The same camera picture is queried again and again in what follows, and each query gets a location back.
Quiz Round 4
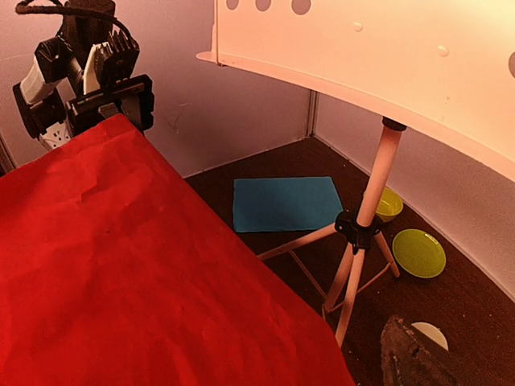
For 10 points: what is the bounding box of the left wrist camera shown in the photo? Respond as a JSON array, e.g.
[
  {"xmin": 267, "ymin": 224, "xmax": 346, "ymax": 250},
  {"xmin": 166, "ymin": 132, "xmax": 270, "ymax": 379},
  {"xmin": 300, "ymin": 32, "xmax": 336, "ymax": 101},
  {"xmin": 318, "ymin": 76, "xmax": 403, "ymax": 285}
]
[{"xmin": 83, "ymin": 31, "xmax": 140, "ymax": 94}]

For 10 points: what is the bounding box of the white bowl dark outside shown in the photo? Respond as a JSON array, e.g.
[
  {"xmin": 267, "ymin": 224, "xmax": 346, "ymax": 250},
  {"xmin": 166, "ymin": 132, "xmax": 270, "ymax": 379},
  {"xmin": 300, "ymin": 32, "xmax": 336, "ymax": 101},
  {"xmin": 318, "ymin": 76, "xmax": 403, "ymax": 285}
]
[{"xmin": 411, "ymin": 322, "xmax": 449, "ymax": 351}]

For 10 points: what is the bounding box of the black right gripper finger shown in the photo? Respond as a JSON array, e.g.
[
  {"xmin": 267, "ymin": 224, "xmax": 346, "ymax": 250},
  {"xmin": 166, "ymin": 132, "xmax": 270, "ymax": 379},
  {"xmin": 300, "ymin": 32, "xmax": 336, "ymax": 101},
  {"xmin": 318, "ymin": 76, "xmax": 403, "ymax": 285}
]
[{"xmin": 381, "ymin": 315, "xmax": 479, "ymax": 385}]

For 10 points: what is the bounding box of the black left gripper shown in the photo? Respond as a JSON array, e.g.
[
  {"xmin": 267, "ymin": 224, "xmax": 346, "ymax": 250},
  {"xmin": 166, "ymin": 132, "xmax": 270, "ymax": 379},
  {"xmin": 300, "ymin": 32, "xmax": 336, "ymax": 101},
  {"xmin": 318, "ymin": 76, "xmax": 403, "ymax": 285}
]
[{"xmin": 66, "ymin": 75, "xmax": 155, "ymax": 135}]

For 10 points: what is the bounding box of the blue cloth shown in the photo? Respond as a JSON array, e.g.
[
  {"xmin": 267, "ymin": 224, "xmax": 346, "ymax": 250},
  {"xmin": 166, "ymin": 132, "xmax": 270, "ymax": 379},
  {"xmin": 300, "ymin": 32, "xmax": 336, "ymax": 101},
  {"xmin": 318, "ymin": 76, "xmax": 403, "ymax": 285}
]
[{"xmin": 233, "ymin": 176, "xmax": 344, "ymax": 233}]

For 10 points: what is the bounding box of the red sheet music mat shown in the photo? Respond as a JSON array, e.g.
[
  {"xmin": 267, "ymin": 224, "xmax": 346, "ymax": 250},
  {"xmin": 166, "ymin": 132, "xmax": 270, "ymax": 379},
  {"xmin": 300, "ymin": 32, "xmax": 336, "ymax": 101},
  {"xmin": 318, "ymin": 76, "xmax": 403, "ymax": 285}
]
[{"xmin": 1, "ymin": 116, "xmax": 353, "ymax": 385}]

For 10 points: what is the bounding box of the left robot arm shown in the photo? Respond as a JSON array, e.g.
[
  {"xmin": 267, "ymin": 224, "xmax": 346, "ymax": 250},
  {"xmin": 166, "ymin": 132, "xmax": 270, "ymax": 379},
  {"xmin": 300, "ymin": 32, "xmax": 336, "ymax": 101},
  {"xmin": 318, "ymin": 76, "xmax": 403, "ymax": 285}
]
[{"xmin": 13, "ymin": 1, "xmax": 155, "ymax": 150}]

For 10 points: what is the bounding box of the pink music stand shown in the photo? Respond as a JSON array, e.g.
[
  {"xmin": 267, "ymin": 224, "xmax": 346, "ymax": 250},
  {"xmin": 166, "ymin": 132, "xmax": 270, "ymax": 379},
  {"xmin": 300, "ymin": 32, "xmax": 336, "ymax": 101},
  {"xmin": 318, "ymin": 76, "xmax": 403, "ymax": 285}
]
[{"xmin": 198, "ymin": 1, "xmax": 514, "ymax": 343}]

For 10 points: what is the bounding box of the small green bowl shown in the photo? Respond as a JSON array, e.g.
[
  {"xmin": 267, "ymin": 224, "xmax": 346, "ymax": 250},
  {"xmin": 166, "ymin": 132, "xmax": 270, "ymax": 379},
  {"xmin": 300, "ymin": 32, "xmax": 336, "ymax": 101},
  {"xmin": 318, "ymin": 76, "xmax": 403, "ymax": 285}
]
[{"xmin": 376, "ymin": 187, "xmax": 404, "ymax": 223}]

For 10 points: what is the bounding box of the green plate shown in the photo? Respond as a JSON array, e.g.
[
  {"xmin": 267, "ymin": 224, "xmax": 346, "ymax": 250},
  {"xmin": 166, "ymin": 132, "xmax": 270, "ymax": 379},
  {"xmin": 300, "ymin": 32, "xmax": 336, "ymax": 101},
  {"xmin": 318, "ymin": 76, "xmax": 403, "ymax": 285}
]
[{"xmin": 392, "ymin": 229, "xmax": 447, "ymax": 279}]

